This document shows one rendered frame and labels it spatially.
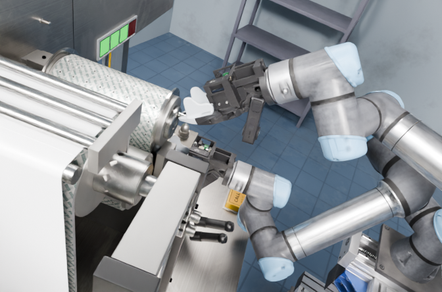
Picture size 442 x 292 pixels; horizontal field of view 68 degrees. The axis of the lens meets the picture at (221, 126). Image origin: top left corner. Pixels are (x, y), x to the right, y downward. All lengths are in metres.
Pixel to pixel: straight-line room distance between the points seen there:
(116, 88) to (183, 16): 3.31
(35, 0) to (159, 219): 0.59
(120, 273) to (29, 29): 0.61
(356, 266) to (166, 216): 1.13
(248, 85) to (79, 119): 0.33
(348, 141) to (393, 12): 2.72
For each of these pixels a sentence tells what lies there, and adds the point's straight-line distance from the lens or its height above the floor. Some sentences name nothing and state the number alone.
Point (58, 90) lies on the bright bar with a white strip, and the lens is 0.44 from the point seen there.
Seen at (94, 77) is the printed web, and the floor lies 1.31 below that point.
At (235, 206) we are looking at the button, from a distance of 1.03.
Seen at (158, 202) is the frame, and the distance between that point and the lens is 0.33.
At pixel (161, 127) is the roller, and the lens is 0.67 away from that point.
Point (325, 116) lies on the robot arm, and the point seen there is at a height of 1.43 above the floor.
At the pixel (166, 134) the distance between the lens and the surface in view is 0.69.
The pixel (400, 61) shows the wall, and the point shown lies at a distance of 3.35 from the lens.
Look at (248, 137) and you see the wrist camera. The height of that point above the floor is 1.30.
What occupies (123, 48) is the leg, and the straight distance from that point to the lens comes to 1.66.
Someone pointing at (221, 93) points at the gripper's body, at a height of 1.38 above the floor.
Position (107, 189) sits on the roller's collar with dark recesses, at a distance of 0.47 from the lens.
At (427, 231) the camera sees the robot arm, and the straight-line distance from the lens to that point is 1.27.
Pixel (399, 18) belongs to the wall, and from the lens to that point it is 3.26.
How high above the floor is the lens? 1.70
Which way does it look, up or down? 38 degrees down
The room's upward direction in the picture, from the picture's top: 19 degrees clockwise
